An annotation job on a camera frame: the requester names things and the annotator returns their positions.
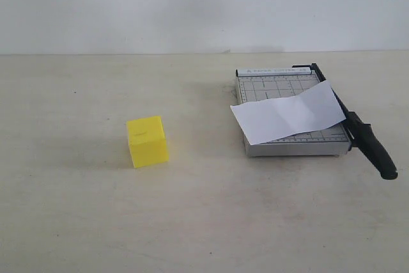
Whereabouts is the yellow foam cube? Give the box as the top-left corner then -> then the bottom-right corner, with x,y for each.
126,116 -> 169,168

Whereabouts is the white paper sheet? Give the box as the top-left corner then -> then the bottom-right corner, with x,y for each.
231,81 -> 346,145

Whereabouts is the black cutter blade arm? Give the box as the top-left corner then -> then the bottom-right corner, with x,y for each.
291,63 -> 399,180

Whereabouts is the grey paper cutter base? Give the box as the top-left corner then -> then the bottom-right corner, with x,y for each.
236,63 -> 352,157

